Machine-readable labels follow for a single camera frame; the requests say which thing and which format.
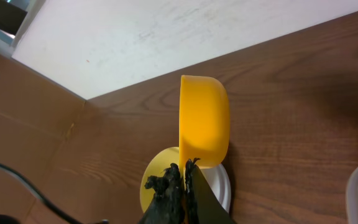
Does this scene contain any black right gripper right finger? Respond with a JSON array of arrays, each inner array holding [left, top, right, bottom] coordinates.
[[185, 158, 235, 224]]

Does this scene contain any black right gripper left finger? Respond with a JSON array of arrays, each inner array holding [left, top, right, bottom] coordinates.
[[138, 163, 185, 224]]

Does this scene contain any yellow measuring scoop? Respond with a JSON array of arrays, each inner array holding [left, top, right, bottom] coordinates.
[[179, 75, 230, 178]]

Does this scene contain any white digital kitchen scale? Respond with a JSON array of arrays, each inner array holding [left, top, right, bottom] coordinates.
[[199, 164, 232, 214]]

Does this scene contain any pale yellow bowl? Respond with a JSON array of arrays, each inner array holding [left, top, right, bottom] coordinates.
[[140, 147, 179, 213]]

